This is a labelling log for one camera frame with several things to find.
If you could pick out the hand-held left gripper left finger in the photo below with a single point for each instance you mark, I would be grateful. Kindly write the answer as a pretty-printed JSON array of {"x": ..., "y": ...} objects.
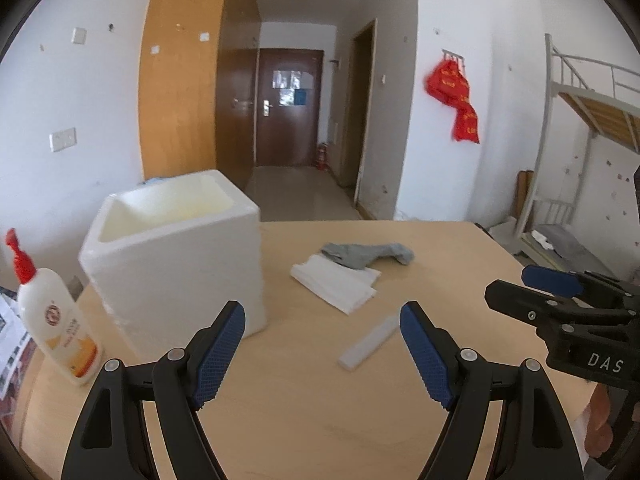
[{"x": 220, "y": 350}]

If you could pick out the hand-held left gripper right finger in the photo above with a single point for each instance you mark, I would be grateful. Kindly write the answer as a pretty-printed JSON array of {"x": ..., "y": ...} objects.
[{"x": 425, "y": 355}]

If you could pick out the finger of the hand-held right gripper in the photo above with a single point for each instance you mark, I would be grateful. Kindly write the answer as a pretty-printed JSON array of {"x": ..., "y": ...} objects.
[
  {"x": 520, "y": 302},
  {"x": 550, "y": 280}
]

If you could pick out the white foam box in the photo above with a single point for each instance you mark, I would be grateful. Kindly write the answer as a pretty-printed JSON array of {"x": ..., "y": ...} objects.
[{"x": 175, "y": 270}]

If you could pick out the grey sock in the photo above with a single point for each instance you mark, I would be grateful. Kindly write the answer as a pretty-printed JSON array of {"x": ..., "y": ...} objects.
[{"x": 360, "y": 255}]

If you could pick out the white cloth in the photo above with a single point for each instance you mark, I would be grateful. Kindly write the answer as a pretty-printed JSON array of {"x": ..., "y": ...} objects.
[{"x": 330, "y": 282}]

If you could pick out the person's right hand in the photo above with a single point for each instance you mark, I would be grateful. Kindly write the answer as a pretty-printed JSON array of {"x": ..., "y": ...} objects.
[{"x": 598, "y": 420}]

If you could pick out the grey mattress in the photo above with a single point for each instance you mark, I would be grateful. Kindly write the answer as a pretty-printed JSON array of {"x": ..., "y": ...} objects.
[{"x": 575, "y": 250}]

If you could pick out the white foam strip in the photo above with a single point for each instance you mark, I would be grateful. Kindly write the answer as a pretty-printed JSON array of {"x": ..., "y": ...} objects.
[{"x": 367, "y": 342}]

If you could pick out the wooden boards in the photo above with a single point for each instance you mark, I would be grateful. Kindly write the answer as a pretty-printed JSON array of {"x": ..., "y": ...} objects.
[{"x": 524, "y": 200}]

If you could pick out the white bottle with red pump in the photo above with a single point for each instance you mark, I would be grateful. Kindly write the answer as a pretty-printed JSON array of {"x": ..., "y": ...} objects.
[{"x": 55, "y": 320}]

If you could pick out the light blue cloth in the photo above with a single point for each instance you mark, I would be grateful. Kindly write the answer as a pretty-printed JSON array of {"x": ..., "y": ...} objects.
[{"x": 157, "y": 180}]

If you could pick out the white metal bunk bed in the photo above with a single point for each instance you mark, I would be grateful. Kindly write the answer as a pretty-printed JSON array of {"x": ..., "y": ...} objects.
[{"x": 595, "y": 100}]

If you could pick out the red hanging bags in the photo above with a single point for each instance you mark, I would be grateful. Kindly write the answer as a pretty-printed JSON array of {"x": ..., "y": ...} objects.
[{"x": 457, "y": 100}]

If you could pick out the printed paper sheets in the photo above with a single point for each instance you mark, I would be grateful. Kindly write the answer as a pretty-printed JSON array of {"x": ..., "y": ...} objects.
[{"x": 7, "y": 320}]

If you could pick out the red fire extinguisher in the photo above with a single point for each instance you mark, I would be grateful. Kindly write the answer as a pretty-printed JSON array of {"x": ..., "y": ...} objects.
[{"x": 321, "y": 156}]

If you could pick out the dark brown door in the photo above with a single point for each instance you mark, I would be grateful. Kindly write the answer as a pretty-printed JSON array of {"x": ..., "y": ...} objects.
[{"x": 285, "y": 130}]

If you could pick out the brown side door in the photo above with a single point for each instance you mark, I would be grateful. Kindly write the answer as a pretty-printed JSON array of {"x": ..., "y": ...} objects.
[{"x": 362, "y": 110}]

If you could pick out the wooden wardrobe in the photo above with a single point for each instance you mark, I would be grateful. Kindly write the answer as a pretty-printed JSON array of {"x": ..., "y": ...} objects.
[{"x": 180, "y": 85}]

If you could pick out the white double wall socket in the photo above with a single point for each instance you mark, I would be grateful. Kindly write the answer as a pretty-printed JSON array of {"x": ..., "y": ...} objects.
[{"x": 62, "y": 139}]

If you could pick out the white wall switch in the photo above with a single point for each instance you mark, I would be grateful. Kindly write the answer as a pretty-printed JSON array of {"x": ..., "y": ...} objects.
[{"x": 79, "y": 35}]

